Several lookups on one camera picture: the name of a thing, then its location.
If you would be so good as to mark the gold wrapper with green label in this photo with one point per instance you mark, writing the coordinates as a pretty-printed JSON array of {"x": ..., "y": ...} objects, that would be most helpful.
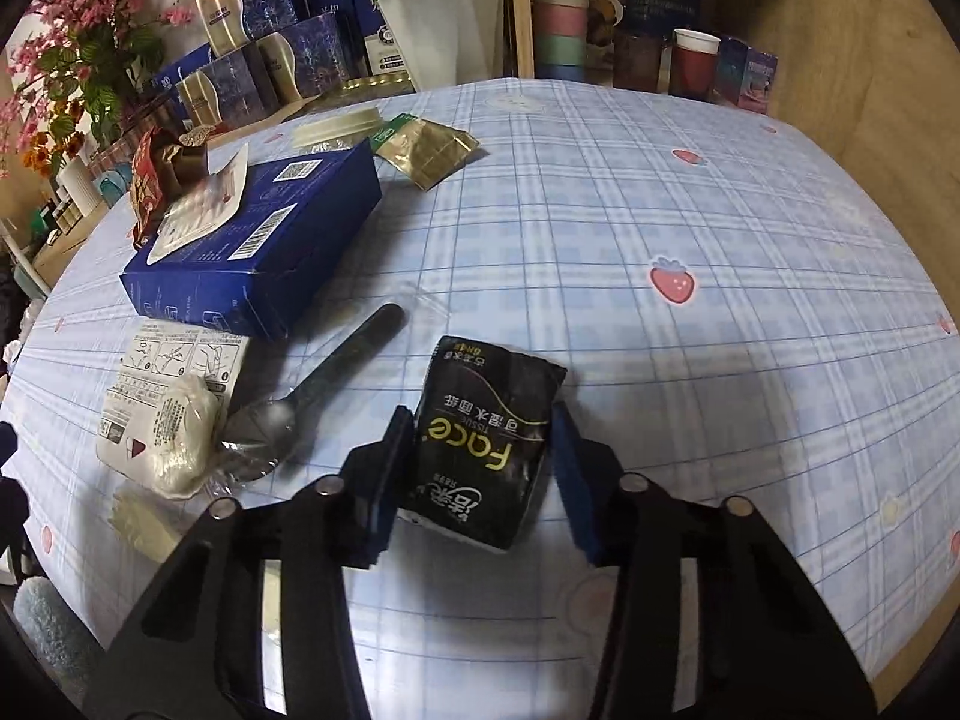
[{"x": 424, "y": 150}]

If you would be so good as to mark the black tissue packet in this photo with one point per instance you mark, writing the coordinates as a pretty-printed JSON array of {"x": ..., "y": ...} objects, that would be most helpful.
[{"x": 480, "y": 427}]

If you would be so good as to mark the cream round lid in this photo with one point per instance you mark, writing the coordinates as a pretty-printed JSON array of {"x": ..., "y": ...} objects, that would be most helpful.
[{"x": 334, "y": 127}]

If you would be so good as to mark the beige tape piece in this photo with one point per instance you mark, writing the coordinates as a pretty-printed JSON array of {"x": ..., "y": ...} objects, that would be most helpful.
[{"x": 146, "y": 529}]

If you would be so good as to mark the green plant in white pot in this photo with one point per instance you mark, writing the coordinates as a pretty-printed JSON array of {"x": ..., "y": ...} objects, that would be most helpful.
[{"x": 442, "y": 30}]

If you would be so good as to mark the wooden shelf post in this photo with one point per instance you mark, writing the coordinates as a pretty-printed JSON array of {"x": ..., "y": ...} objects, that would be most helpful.
[{"x": 520, "y": 7}]

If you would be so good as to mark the dark grey spoon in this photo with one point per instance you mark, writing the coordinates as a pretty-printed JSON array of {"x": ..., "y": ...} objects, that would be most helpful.
[{"x": 337, "y": 367}]

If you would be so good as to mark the dark blue picture box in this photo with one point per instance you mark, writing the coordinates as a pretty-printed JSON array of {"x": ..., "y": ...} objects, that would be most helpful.
[{"x": 645, "y": 4}]

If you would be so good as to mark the pink artificial flowers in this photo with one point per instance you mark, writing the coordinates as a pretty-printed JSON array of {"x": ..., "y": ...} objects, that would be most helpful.
[{"x": 82, "y": 7}]

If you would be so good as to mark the stack of dark blue boxes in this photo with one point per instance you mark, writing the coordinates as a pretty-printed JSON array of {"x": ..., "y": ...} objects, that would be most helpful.
[{"x": 247, "y": 7}]

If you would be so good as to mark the teal patterned box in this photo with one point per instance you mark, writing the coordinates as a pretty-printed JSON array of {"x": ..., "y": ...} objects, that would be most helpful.
[{"x": 116, "y": 187}]

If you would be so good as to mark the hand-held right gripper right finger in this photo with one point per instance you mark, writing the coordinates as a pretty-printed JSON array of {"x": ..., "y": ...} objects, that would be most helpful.
[{"x": 581, "y": 495}]

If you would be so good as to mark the small purple box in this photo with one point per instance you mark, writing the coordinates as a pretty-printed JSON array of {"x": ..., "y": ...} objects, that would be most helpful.
[
  {"x": 761, "y": 82},
  {"x": 730, "y": 71}
]

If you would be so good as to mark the blue and white carton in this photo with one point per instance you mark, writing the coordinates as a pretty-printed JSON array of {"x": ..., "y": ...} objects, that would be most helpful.
[{"x": 386, "y": 52}]

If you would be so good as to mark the blue plaid strawberry tablecloth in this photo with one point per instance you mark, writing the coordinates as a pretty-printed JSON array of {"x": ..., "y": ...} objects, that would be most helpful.
[{"x": 637, "y": 187}]

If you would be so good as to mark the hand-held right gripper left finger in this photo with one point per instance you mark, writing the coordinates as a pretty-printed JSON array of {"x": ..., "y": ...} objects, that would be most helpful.
[{"x": 382, "y": 510}]

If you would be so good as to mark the white printed blister pack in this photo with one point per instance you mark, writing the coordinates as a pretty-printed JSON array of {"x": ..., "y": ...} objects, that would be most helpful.
[{"x": 199, "y": 214}]

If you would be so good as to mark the person's left leg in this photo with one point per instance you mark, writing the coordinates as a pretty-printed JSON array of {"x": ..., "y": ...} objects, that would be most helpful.
[{"x": 56, "y": 637}]

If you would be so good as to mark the blue cardboard box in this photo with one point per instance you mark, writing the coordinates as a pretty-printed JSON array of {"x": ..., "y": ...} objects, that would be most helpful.
[{"x": 300, "y": 240}]

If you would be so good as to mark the orange artificial flowers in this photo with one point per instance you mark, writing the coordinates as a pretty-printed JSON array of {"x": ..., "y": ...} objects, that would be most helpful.
[{"x": 52, "y": 139}]

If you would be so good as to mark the white ribbed vase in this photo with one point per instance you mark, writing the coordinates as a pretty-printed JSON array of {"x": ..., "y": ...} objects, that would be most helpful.
[{"x": 79, "y": 184}]

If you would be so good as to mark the red paper cup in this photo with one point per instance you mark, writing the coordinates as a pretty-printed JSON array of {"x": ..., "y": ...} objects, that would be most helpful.
[{"x": 694, "y": 67}]

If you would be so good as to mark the red snack wrapper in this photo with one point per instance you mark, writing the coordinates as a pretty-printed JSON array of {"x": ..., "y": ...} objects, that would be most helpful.
[{"x": 146, "y": 180}]

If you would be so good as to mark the pastel striped tall vase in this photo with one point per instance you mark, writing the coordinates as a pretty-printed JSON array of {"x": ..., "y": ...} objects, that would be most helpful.
[{"x": 561, "y": 15}]

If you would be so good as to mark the white instruction-print packet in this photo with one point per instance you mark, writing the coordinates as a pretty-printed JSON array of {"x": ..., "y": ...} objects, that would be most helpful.
[{"x": 172, "y": 420}]

